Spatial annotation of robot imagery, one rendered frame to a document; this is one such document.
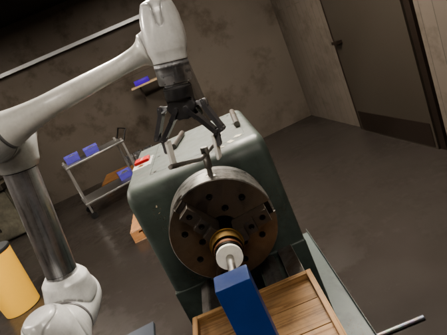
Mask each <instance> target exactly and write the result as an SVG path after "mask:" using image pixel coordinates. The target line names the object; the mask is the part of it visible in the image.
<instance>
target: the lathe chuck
mask: <svg viewBox="0 0 447 335"><path fill-rule="evenodd" d="M212 173H215V174H216V175H215V176H213V177H205V176H207V174H208V173H207V172H204V173H201V174H199V175H197V176H196V177H193V178H192V179H191V180H190V181H188V182H187V183H186V184H185V185H184V186H183V187H182V188H181V189H180V190H179V192H178V193H177V195H176V196H175V198H174V201H173V203H172V206H171V210H170V221H169V239H170V244H171V246H172V249H173V251H174V253H175V255H176V256H177V258H178V259H179V260H180V261H181V263H182V264H183V265H185V266H186V267H187V268H189V269H190V270H191V271H193V272H195V273H197V274H199V275H202V276H204V277H209V278H214V277H216V260H215V259H214V256H213V255H212V252H211V251H210V242H208V241H206V240H205V239H204V237H203V235H201V234H199V233H197V232H195V231H194V228H193V227H192V226H190V225H188V224H186V223H184V222H183V221H181V220H180V214H179V213H177V212H175V208H176V206H177V204H178V203H179V201H180V200H182V201H184V202H186V203H188V204H189V205H191V206H193V207H195V208H197V209H199V210H200V211H203V212H204V213H206V214H208V215H210V216H212V217H213V218H217V217H220V216H230V217H233V218H236V217H238V216H240V215H242V214H244V213H245V212H247V211H249V210H251V209H253V208H255V207H257V206H258V205H261V204H262V203H265V202H266V201H268V202H269V204H270V206H271V208H272V210H273V212H272V213H270V214H269V215H270V217H271V218H272V220H270V221H268V222H267V223H265V224H263V225H261V226H259V227H258V229H259V231H257V232H255V233H253V234H251V235H250V239H249V240H247V241H245V242H244V256H243V261H242V263H241V264H240V266H242V265H247V267H248V269H249V271H252V270H253V269H255V268H256V267H258V266H259V265H260V264H261V263H262V262H263V261H264V260H265V259H266V258H267V257H268V255H269V254H270V252H271V251H272V249H273V247H274V245H275V242H276V239H277V234H278V219H277V214H276V211H275V210H274V207H273V204H272V202H271V200H270V199H269V197H268V195H267V194H266V192H265V190H264V188H262V186H261V185H260V184H259V183H258V182H257V181H255V180H254V179H253V178H252V177H250V176H248V175H246V174H244V173H241V172H239V171H235V170H231V169H215V170H212ZM240 266H238V267H240Z"/></svg>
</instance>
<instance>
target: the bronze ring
mask: <svg viewBox="0 0 447 335"><path fill-rule="evenodd" d="M228 243H231V244H235V245H237V246H238V247H240V249H241V250H242V252H243V255H244V239H243V236H242V235H241V233H240V232H239V231H237V230H235V229H232V228H223V229H220V230H218V231H216V232H215V233H214V234H213V235H212V237H211V239H210V251H211V252H212V255H213V256H214V259H215V260H216V253H217V251H218V249H219V248H220V247H221V246H222V245H225V244H228Z"/></svg>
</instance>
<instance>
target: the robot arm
mask: <svg viewBox="0 0 447 335"><path fill-rule="evenodd" d="M139 21H140V29H141V32H139V33H138V34H137V35H136V40H135V42H134V44H133V45H132V46H131V47H130V48H129V49H128V50H127V51H125V52H123V53H122V54H121V55H118V56H117V57H115V58H113V59H112V60H110V61H108V62H106V63H104V64H102V65H100V66H98V67H96V68H94V69H92V70H90V71H88V72H86V73H84V74H82V75H80V76H78V77H76V78H74V79H72V80H70V81H68V82H66V83H64V84H62V85H60V86H58V87H56V88H54V89H52V90H50V91H48V92H46V93H44V94H42V95H40V96H38V97H36V98H34V99H32V100H29V101H27V102H24V103H22V104H19V105H17V106H14V107H12V108H8V109H6V110H2V111H0V175H2V176H3V179H4V180H5V183H6V185H7V188H8V190H9V193H10V194H11V197H12V199H13V202H14V204H15V207H16V209H17V211H18V214H19V216H20V218H21V220H22V223H23V226H24V228H25V230H26V232H27V235H28V237H29V240H30V242H31V244H32V246H33V249H34V251H35V254H36V256H37V258H38V260H39V263H40V266H41V268H42V270H43V272H44V275H45V279H44V282H43V285H42V287H41V289H42V292H43V298H44V303H45V305H44V306H41V307H39V308H38V309H36V310H34V311H33V312H32V313H30V315H29V316H28V317H27V318H26V320H25V321H24V323H23V326H22V329H21V335H92V328H93V326H94V324H95V322H96V319H97V316H98V313H99V310H100V305H101V302H102V290H101V287H100V284H99V282H98V281H97V279H96V278H95V277H94V276H92V275H91V274H90V273H89V272H88V270H87V268H86V267H84V266H82V265H79V264H77V263H75V260H74V258H73V254H72V253H71V250H70V247H69V244H68V243H67V240H66V237H65V234H64V232H63V229H62V227H61V224H60V222H59V219H58V217H57V214H56V212H55V209H54V207H53V204H52V202H51V199H50V197H49V194H48V191H47V188H46V187H45V184H44V181H43V179H42V176H41V173H40V171H39V169H38V166H37V164H38V163H39V159H40V155H39V148H38V142H37V130H39V129H40V128H41V127H43V126H44V125H45V124H46V123H47V122H49V121H50V120H52V119H53V118H54V117H56V116H58V115H59V114H61V113H62V112H64V111H65V110H68V109H69V108H71V107H72V106H74V105H75V104H78V103H79V102H81V101H82V100H84V99H85V98H88V97H89V96H91V95H92V94H94V93H95V92H98V91H99V90H101V89H102V88H104V87H105V86H108V85H109V84H111V83H112V82H114V81H115V80H118V79H119V78H121V77H123V76H124V75H126V74H128V73H129V72H132V71H133V70H136V69H137V68H140V67H142V66H146V65H150V66H153V67H154V70H155V73H156V77H157V80H158V85H159V86H164V89H163V92H164V96H165V99H166V102H167V106H160V107H158V108H157V114H158V118H157V123H156V130H155V134H154V141H155V142H160V143H161V144H162V147H163V149H164V153H165V154H167V155H168V158H169V161H170V164H175V163H177V161H176V157H175V154H174V150H173V147H172V143H171V140H168V138H169V136H170V134H171V131H172V129H173V127H174V125H175V123H176V121H177V120H183V119H190V118H193V119H195V120H197V121H198V122H199V123H201V124H202V125H203V126H205V127H206V128H207V129H208V130H209V131H210V132H212V133H213V134H212V135H211V137H212V142H213V145H214V150H215V153H216V158H217V160H220V158H221V157H222V152H221V149H220V145H222V138H221V134H220V132H222V131H224V130H225V128H226V126H225V124H224V123H223V122H222V121H221V119H220V118H219V117H218V115H217V114H216V113H215V112H214V110H213V109H212V108H211V106H210V105H209V103H208V99H207V98H206V97H204V98H202V99H200V100H196V99H195V98H194V92H193V89H192V84H191V83H190V82H188V81H189V80H191V79H192V73H191V70H190V65H189V60H188V56H187V39H186V33H185V29H184V25H183V22H182V20H181V18H180V14H179V12H178V10H177V8H176V6H175V4H174V3H173V1H172V0H145V1H144V2H143V3H141V4H140V9H139ZM197 105H199V106H200V107H201V108H203V110H204V111H205V113H206V114H207V115H208V116H209V117H210V119H211V120H212V122H213V123H214V124H215V125H214V124H213V123H211V122H210V121H209V120H208V119H207V118H206V117H204V116H203V115H202V114H201V113H200V112H199V111H198V110H196V108H197ZM167 111H168V112H169V113H170V114H171V117H170V119H169V122H168V125H167V127H166V129H165V131H164V134H163V136H162V130H163V126H164V119H165V114H166V112H167Z"/></svg>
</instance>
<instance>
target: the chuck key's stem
mask: <svg viewBox="0 0 447 335"><path fill-rule="evenodd" d="M200 151H201V154H206V155H207V156H206V157H205V158H204V160H203V162H204V167H205V169H207V173H208V177H211V176H213V173H212V162H211V158H210V153H209V150H208V147H207V146H202V147H201V148H200Z"/></svg>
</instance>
